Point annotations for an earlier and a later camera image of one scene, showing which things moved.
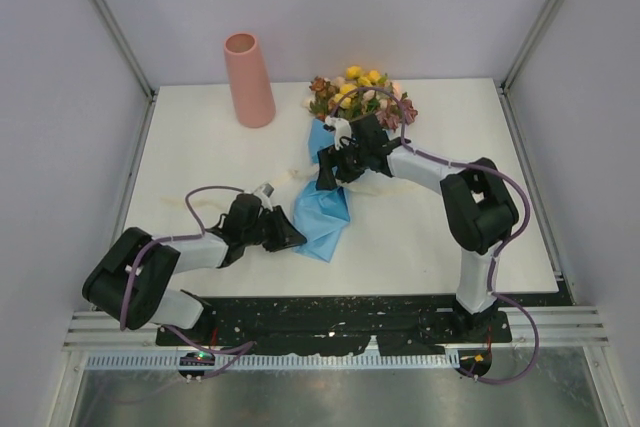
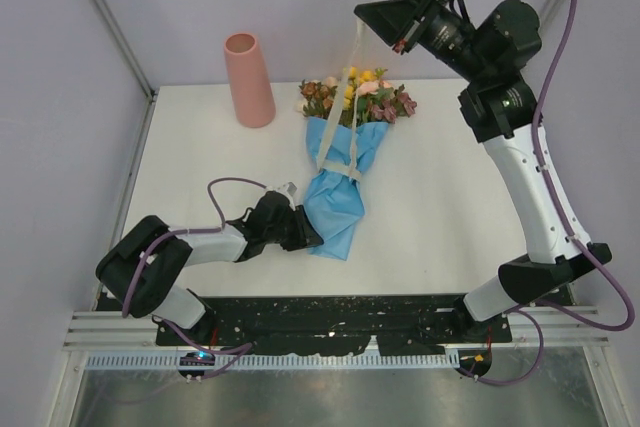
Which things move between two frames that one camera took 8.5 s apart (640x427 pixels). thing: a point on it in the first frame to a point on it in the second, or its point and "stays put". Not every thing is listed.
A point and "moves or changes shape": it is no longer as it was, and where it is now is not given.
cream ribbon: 299,172 to 349,172
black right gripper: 329,158 to 393,20
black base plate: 342,325 stays put
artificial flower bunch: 356,94 stays put
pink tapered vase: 255,106 stays put
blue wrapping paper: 319,215 moves or changes shape
